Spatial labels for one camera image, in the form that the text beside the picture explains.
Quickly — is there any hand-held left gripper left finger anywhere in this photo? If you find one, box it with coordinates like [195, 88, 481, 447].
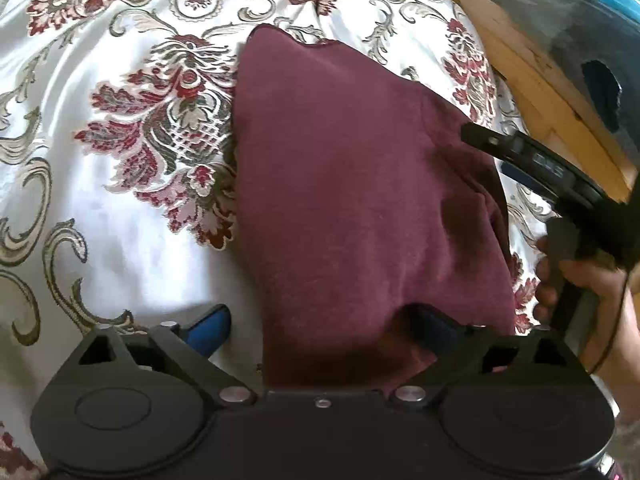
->
[77, 303, 257, 407]

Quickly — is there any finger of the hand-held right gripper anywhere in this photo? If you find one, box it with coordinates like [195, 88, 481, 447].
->
[460, 122, 553, 202]

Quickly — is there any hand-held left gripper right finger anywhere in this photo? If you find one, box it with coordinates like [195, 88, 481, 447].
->
[393, 305, 569, 406]

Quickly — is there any maroon garment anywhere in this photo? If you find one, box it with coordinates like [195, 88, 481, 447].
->
[232, 24, 517, 391]

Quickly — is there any person's right forearm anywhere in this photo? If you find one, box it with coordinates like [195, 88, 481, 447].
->
[575, 265, 640, 421]

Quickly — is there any person's right hand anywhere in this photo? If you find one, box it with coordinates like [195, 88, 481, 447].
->
[533, 236, 627, 326]

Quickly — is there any grey plastic storage box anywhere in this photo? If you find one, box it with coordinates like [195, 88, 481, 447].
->
[487, 0, 640, 161]

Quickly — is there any white floral bedspread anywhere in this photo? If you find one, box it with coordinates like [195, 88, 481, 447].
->
[0, 0, 556, 473]

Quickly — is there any thin black cable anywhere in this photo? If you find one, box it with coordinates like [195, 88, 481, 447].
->
[586, 266, 629, 375]

